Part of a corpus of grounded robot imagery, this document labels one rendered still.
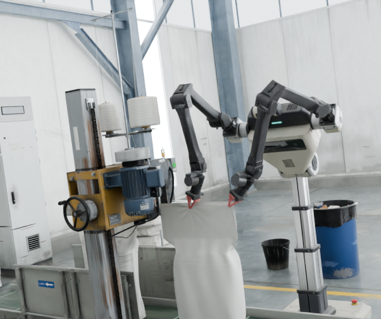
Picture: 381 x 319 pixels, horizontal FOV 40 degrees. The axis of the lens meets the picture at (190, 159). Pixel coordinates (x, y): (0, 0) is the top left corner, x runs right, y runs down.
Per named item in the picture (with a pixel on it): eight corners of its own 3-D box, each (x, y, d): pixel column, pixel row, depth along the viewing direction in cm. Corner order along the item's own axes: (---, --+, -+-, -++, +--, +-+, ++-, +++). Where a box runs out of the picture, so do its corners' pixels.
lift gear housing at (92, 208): (99, 219, 269) (96, 199, 269) (91, 222, 265) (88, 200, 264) (84, 220, 275) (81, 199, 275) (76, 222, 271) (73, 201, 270)
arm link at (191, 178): (206, 162, 285) (193, 162, 290) (194, 164, 276) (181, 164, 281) (207, 183, 286) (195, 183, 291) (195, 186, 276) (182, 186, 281)
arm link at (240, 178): (263, 170, 264) (252, 162, 270) (248, 168, 256) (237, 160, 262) (253, 190, 268) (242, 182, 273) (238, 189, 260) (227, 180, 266)
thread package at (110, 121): (128, 130, 297) (124, 100, 296) (111, 131, 285) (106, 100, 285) (109, 132, 306) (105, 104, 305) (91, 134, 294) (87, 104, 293)
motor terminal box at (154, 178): (166, 189, 273) (163, 167, 272) (162, 192, 263) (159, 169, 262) (151, 191, 274) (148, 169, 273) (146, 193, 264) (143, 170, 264)
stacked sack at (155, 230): (175, 231, 601) (173, 219, 601) (149, 239, 569) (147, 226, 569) (135, 229, 644) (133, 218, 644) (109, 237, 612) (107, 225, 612)
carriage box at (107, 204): (147, 217, 294) (140, 162, 292) (106, 231, 266) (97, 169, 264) (114, 218, 308) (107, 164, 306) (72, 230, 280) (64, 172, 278)
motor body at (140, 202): (161, 211, 273) (154, 163, 271) (142, 217, 260) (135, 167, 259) (138, 211, 281) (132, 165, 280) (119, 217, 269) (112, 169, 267)
